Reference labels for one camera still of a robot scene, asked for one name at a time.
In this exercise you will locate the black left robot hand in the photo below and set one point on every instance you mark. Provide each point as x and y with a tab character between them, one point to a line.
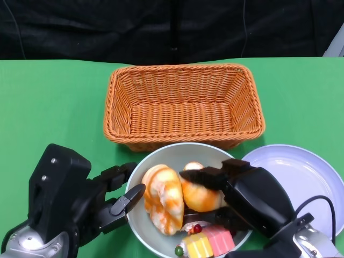
59	188

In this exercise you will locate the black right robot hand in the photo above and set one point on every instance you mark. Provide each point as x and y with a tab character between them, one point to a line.
258	199

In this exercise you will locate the salmon toy cake slice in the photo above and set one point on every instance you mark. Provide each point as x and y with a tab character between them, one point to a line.
220	239

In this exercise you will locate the orange white striped bun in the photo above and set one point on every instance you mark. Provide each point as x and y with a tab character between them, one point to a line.
199	199

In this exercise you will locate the pale green bowl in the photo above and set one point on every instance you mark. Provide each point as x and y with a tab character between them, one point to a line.
172	156

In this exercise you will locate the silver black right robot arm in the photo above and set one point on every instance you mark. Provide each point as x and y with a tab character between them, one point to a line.
309	242

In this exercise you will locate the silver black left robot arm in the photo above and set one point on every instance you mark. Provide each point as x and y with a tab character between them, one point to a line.
27	244

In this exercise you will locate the lavender round plate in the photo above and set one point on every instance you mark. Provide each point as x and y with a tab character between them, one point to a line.
295	172

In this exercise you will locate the orange wicker basket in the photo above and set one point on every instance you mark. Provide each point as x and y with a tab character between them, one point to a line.
182	115

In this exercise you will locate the green tablecloth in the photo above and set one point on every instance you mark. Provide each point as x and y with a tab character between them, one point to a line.
53	107

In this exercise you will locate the black backdrop curtain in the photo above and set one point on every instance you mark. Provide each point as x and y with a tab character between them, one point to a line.
80	27

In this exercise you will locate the white metal frame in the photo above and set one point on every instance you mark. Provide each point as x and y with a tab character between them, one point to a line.
336	43

